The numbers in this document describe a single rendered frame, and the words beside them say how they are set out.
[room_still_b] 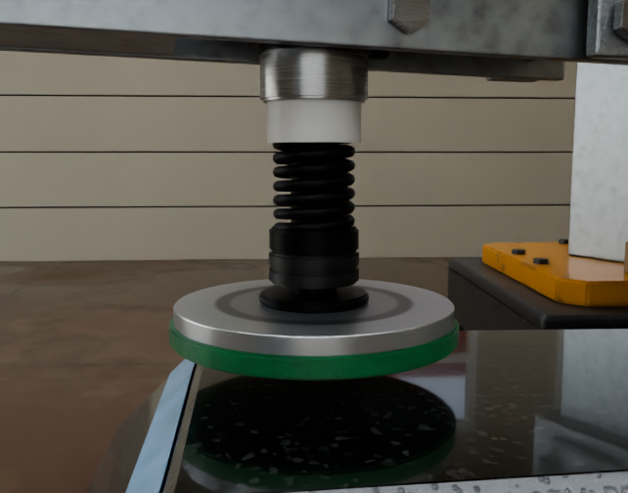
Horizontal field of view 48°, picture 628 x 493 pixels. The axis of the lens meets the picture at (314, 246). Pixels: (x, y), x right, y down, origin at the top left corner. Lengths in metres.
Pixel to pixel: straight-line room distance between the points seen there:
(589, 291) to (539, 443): 0.73
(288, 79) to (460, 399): 0.25
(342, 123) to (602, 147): 0.93
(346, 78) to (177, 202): 6.13
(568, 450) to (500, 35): 0.27
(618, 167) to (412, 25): 0.93
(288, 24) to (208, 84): 6.13
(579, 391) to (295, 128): 0.28
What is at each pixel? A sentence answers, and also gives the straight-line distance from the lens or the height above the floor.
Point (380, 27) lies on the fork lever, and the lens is 0.49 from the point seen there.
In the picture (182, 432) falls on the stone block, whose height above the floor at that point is 0.80.
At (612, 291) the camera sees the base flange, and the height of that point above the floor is 0.76.
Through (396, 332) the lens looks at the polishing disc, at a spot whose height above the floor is 0.86.
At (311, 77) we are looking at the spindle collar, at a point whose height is 1.03.
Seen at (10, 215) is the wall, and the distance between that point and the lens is 6.97.
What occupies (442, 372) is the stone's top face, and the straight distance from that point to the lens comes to 0.57.
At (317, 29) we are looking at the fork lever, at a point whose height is 1.05.
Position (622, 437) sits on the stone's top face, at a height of 0.80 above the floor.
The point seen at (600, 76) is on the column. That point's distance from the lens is 1.41.
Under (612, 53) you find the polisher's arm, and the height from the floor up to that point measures 1.04.
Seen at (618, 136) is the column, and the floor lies 1.00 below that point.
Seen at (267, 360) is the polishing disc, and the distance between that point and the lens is 0.45.
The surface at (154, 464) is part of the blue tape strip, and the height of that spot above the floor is 0.79.
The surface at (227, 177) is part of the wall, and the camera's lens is 6.56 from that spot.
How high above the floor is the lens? 0.97
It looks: 7 degrees down
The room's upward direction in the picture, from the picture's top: straight up
